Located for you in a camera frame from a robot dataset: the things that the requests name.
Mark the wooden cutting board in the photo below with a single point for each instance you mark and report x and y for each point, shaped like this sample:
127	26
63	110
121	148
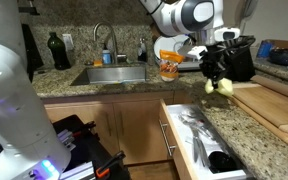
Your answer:
284	137
270	106

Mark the orange sponge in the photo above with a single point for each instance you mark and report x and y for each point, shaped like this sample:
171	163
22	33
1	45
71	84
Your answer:
98	63

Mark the orange cleaner bottle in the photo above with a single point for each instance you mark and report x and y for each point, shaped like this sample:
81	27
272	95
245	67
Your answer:
169	71

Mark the dark blue bowl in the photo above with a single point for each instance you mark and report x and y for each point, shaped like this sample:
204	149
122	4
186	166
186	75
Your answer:
287	56

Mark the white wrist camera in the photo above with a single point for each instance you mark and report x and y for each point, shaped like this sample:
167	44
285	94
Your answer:
192	51

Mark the black round lid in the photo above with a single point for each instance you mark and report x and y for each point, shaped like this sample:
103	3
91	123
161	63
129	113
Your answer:
222	162

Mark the black robot cart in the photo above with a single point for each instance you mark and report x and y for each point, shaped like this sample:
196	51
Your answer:
94	150

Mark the dark green glass bottle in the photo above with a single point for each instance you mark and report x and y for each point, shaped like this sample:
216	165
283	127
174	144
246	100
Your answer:
59	53

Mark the black flat board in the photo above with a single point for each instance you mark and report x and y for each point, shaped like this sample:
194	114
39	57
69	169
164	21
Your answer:
32	53

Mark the wooden cabinet door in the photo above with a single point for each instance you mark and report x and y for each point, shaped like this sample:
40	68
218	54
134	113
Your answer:
77	111
140	133

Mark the blue label soap pump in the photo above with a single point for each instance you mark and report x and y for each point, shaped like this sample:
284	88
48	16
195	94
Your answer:
106	57

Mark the blue packet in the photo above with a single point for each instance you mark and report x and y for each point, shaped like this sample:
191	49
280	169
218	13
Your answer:
264	50

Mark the stainless steel sink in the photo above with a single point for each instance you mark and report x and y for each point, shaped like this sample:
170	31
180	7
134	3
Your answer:
114	75

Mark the long rounded wooden piece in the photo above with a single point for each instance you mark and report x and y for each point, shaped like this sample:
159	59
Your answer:
280	88

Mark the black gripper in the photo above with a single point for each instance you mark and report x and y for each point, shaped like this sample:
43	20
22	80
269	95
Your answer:
214	55

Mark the black knife block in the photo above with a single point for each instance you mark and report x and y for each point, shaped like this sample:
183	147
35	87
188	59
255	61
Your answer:
242	66

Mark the dark dish soap bottle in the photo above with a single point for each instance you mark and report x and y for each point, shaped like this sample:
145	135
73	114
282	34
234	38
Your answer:
142	53

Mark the wooden drawer white inside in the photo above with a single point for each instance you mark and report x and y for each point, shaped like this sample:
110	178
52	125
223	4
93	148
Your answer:
180	166

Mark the white wall outlet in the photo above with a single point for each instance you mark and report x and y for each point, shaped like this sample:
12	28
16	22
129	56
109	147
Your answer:
68	41

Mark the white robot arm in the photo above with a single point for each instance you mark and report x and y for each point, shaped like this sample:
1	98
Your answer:
190	16

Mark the light metal rail bundle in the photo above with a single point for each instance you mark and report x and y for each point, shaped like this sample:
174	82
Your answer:
65	138
77	171

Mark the white plate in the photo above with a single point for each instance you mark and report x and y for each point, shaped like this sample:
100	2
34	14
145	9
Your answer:
167	43

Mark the steel arched faucet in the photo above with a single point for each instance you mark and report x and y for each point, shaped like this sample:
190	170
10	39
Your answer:
114	43

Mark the black clamp orange grip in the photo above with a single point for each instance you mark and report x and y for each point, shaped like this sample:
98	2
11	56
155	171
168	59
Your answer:
110	164
84	128

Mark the yellow sponge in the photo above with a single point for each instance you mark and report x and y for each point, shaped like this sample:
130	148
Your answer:
225	88

